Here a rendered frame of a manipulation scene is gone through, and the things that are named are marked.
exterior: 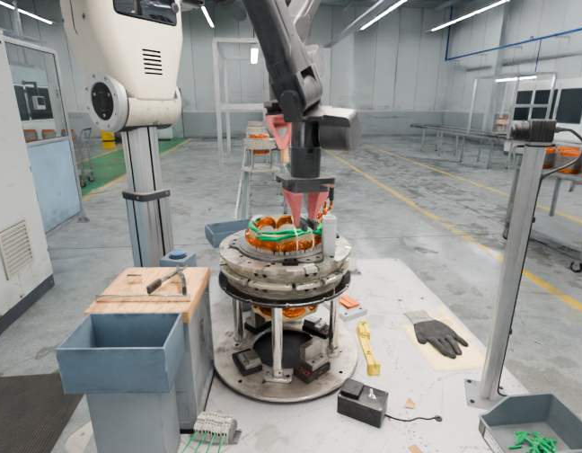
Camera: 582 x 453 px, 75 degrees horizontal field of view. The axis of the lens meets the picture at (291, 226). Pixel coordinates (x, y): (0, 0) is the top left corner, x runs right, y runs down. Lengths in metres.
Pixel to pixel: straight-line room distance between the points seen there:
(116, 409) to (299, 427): 0.37
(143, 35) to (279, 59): 0.55
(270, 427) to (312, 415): 0.09
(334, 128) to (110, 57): 0.63
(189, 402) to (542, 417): 0.74
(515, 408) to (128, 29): 1.23
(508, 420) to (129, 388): 0.75
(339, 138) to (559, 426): 0.73
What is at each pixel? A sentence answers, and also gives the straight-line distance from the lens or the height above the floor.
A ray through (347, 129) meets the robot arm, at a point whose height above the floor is 1.38.
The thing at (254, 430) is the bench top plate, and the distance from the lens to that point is 0.89.
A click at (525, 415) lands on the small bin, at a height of 0.80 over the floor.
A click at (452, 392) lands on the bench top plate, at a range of 1.04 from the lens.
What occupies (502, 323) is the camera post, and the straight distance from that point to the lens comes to 0.94.
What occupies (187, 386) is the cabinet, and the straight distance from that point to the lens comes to 0.83.
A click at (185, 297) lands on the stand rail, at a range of 0.76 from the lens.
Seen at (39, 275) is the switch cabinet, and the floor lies 0.18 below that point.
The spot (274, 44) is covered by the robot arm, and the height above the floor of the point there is 1.51.
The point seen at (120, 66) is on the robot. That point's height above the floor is 1.51.
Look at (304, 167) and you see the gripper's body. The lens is 0.71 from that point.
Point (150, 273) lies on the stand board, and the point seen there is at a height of 1.06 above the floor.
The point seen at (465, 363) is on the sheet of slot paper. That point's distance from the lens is 1.14.
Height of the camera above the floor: 1.42
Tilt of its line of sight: 18 degrees down
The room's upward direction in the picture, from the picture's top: straight up
